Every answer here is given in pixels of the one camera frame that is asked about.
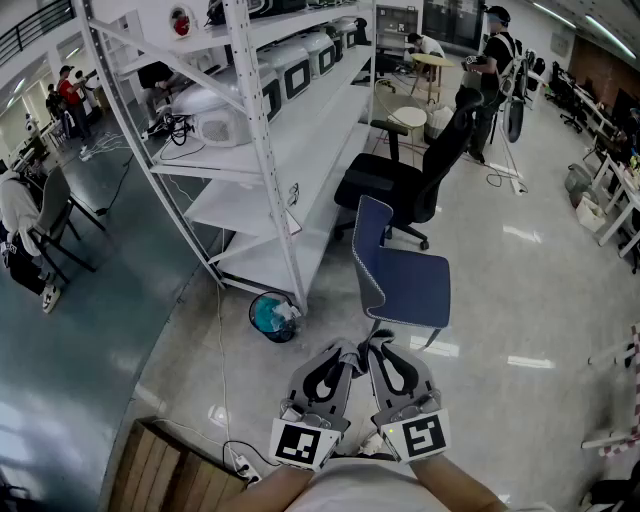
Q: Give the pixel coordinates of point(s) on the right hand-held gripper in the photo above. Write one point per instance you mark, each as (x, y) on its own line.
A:
(420, 437)

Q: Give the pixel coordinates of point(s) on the white box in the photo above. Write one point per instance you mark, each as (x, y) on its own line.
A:
(590, 215)

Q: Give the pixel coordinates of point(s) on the black mesh waste bin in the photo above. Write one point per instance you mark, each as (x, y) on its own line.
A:
(272, 320)

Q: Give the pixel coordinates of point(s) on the white metal shelf rack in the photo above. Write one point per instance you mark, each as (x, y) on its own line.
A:
(310, 125)

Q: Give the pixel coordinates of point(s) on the grey bag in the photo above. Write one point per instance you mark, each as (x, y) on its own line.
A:
(577, 177)

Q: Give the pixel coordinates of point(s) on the blue fabric chair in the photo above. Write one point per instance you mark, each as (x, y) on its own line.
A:
(410, 285)

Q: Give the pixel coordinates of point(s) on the white open cabinet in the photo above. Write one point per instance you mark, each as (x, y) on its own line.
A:
(395, 35)

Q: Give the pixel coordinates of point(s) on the white ribbed basket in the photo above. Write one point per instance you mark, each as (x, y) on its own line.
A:
(440, 125)

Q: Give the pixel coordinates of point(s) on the black swivel chair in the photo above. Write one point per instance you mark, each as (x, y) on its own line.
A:
(575, 107)

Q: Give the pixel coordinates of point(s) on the small round white table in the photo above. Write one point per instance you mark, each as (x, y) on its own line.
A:
(407, 117)

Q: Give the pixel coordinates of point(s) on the black mesh office chair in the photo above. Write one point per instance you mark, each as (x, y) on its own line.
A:
(440, 165)

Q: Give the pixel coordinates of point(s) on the black bag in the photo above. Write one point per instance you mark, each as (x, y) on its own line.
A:
(216, 11)

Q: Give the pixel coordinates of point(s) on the wooden crate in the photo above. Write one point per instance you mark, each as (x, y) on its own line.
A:
(160, 475)

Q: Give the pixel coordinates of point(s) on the round wooden table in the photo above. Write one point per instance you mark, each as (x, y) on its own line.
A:
(432, 61)

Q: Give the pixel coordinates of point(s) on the person's right forearm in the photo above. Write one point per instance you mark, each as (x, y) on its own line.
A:
(455, 485)

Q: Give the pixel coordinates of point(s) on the person's white shoe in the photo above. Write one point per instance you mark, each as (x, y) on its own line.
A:
(371, 444)

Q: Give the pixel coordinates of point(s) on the row of white screen appliances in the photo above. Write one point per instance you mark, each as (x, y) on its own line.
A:
(295, 75)

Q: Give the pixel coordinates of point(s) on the person's left forearm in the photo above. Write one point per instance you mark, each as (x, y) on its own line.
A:
(270, 492)

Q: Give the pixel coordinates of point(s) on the long ceiling lamp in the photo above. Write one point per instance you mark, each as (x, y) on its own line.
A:
(607, 35)

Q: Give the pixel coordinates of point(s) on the black eyeglasses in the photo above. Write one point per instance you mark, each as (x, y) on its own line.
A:
(292, 196)

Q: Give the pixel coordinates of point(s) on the white backpack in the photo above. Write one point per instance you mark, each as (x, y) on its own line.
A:
(514, 117)

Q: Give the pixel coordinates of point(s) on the white desk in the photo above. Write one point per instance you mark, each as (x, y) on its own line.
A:
(625, 195)

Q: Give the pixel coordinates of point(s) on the white domed appliance with vent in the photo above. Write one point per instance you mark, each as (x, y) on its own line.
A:
(220, 125)

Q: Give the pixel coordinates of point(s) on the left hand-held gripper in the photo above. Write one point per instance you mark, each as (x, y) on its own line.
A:
(300, 442)

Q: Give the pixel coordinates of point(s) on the white power strip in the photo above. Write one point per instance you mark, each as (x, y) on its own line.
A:
(245, 467)
(520, 187)

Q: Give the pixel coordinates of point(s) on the grey chair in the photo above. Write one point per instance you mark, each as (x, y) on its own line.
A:
(52, 200)

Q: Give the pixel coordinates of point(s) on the grey fabric fold with zipper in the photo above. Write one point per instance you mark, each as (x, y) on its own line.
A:
(354, 361)

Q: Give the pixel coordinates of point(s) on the dark glass door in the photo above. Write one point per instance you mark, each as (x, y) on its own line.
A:
(450, 20)

